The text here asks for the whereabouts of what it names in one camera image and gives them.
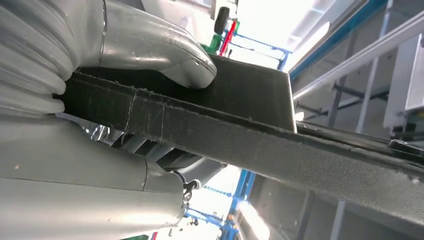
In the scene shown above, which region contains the grey steel ceiling beam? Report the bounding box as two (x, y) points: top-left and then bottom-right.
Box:
(293, 9), (424, 102)

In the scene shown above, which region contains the blue steel ceiling truss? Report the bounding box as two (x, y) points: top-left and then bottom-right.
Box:
(184, 168), (257, 240)

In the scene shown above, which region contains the green ceiling structure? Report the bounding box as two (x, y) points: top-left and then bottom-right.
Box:
(200, 33), (223, 56)

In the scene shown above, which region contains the blue steel ceiling beam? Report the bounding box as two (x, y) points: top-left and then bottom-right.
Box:
(289, 0), (388, 80)

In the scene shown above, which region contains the red ceiling pipe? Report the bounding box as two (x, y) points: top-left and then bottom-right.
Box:
(219, 20), (238, 57)

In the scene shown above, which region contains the black cylindrical ceiling fixture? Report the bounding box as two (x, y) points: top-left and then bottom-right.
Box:
(213, 6), (230, 35)

